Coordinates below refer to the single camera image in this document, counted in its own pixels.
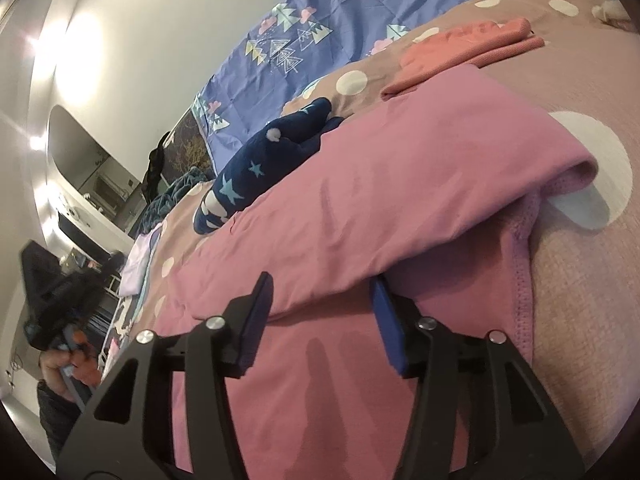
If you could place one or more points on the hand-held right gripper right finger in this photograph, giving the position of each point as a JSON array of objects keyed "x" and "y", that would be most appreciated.
[{"x": 386, "y": 320}]

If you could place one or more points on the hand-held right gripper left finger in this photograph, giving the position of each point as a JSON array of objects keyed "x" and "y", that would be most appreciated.
[{"x": 256, "y": 317}]

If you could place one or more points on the rose pink garment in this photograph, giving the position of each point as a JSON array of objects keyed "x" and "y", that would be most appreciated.
[{"x": 375, "y": 200}]

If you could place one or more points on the person's left forearm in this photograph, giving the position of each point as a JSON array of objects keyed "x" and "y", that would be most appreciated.
[{"x": 55, "y": 420}]

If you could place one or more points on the person's left hand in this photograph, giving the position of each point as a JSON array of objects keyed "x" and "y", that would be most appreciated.
[{"x": 52, "y": 367}]

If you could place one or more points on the light lilac folded cloth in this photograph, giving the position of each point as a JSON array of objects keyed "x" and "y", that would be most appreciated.
[{"x": 137, "y": 260}]

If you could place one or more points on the dark teal fuzzy blanket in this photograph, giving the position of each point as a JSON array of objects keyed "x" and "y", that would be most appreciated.
[{"x": 170, "y": 195}]

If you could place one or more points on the navy star print garment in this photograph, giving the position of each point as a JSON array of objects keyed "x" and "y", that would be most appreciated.
[{"x": 260, "y": 160}]

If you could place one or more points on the black hanging bag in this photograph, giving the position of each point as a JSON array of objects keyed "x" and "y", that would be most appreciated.
[{"x": 155, "y": 160}]

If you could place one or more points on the dark gold pattern panel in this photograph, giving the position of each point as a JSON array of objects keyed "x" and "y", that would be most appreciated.
[{"x": 187, "y": 145}]

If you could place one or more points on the pink polka dot blanket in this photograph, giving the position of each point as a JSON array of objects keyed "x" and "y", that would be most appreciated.
[{"x": 575, "y": 310}]

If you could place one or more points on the coral folded cloth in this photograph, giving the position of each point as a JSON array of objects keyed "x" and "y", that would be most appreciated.
[{"x": 450, "y": 50}]

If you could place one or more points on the purple patterned pillow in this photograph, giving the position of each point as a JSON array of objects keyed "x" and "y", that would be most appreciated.
[{"x": 325, "y": 25}]

